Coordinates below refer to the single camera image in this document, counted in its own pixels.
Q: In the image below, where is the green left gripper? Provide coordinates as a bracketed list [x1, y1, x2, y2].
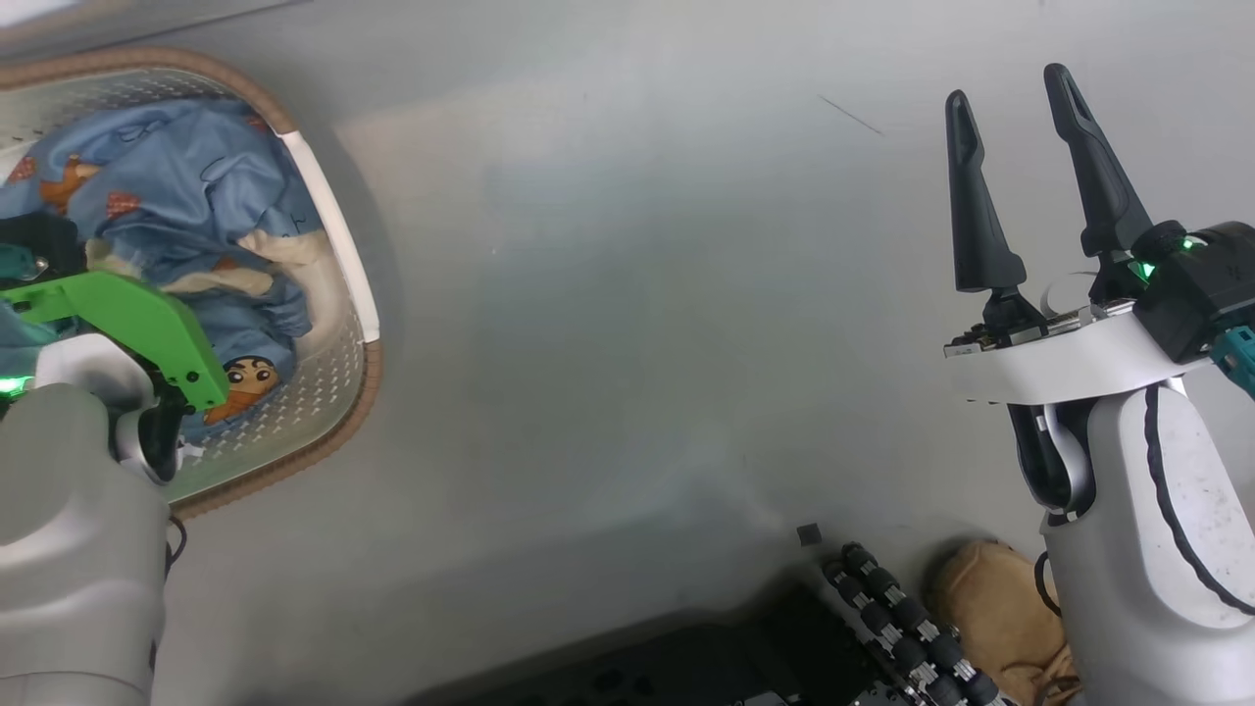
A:
[0, 272, 231, 413]

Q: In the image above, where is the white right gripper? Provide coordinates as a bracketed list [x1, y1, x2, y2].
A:
[944, 64, 1217, 405]

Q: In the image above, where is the cream fabric garment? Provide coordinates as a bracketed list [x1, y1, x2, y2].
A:
[86, 229, 331, 297]

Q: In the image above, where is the blue cartoon print garment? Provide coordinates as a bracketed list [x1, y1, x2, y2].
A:
[0, 98, 326, 444]

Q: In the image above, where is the cream perforated basket brown rim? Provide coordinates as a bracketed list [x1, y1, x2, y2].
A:
[0, 44, 384, 520]

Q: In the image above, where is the black segmented cable chain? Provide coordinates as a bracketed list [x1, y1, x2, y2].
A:
[821, 541, 1003, 706]

